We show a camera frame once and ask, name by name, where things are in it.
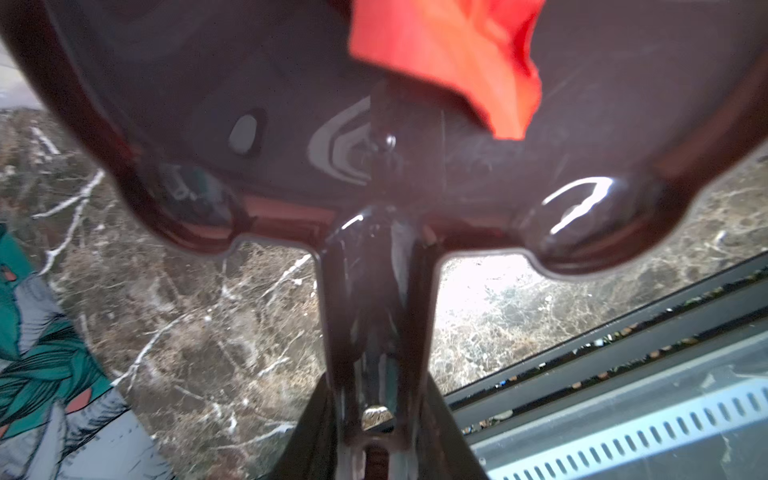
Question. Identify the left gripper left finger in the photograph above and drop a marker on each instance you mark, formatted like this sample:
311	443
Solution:
311	451

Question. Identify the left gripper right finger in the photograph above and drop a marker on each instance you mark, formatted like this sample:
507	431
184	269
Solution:
443	452

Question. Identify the dark brown dustpan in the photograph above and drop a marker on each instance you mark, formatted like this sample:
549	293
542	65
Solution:
226	121

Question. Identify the red paper scrap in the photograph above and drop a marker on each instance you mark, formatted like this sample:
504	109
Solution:
478	49

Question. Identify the white slotted cable duct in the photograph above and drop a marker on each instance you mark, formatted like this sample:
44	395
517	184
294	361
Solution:
687	422

